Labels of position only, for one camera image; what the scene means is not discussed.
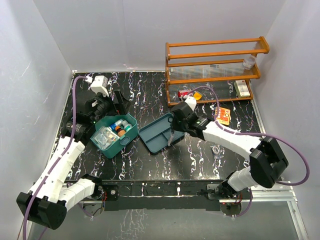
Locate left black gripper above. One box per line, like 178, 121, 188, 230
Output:
90, 89, 132, 124

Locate brown medicine bottle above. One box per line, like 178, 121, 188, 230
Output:
115, 126, 126, 137

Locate dark teal divider tray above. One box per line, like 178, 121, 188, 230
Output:
138, 113, 173, 155

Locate black handled scissors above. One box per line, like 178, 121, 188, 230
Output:
167, 129, 175, 147

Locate white blue pill bottle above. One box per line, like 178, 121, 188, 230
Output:
109, 119, 123, 130

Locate clear plastic packet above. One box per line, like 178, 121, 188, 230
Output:
91, 126, 120, 151

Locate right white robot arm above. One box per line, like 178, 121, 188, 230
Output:
171, 102, 289, 199

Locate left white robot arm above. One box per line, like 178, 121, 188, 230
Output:
16, 90, 131, 232

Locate red white medicine box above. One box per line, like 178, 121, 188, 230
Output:
177, 89, 193, 101

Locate white green medicine box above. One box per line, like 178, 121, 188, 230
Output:
234, 80, 251, 98

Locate yellow orange small object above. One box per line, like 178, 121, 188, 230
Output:
193, 91, 203, 101

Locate orange notepad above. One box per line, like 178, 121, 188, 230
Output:
214, 107, 231, 126

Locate orange wooden shelf rack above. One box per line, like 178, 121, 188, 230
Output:
165, 36, 270, 107

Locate clear plastic cup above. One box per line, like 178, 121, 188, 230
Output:
242, 55, 257, 70

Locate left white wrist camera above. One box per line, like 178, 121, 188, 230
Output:
85, 75, 109, 97

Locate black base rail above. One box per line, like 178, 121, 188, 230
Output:
74, 178, 253, 213

